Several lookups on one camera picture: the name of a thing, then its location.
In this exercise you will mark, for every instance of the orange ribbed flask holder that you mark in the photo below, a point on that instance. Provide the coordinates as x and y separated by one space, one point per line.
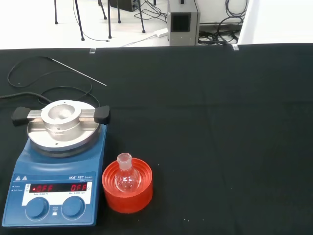
127 203

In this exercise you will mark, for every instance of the black bench cloth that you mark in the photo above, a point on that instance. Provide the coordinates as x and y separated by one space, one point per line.
220 122

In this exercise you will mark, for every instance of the grey metal equipment box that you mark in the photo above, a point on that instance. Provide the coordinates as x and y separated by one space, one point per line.
183 36

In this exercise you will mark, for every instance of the white power strip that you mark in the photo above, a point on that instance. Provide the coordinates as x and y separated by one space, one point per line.
161 32

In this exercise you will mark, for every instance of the clear plastic cloth clip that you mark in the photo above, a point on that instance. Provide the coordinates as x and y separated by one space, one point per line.
234 47
92 50

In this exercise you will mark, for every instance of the black tripod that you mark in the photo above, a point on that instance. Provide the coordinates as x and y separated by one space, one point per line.
79 27
109 24

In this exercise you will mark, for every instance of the blue-base heater with steel plate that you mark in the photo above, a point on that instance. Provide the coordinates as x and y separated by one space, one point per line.
56 171

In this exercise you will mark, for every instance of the pale board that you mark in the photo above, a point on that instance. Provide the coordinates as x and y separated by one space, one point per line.
276 22

